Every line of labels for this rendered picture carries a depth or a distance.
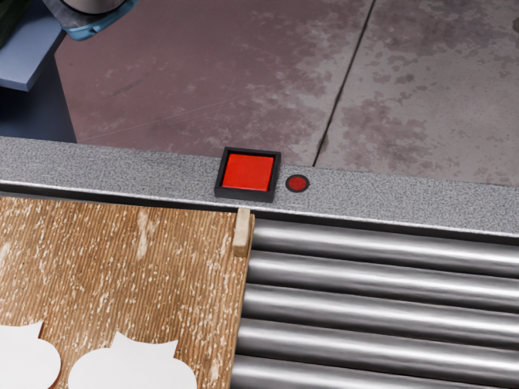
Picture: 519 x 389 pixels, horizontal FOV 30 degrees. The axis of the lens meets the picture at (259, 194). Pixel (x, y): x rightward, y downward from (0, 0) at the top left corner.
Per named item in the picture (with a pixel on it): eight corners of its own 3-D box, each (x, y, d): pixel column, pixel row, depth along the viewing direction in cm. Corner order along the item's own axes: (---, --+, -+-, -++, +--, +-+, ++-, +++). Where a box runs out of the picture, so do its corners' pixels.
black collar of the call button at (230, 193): (225, 154, 130) (224, 146, 129) (281, 160, 129) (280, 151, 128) (214, 197, 126) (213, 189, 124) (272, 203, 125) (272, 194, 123)
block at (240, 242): (239, 220, 120) (237, 205, 118) (253, 221, 120) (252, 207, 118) (232, 258, 117) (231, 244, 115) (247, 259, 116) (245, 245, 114)
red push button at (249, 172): (230, 159, 130) (229, 152, 129) (274, 164, 129) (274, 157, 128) (222, 193, 126) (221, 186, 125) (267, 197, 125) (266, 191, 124)
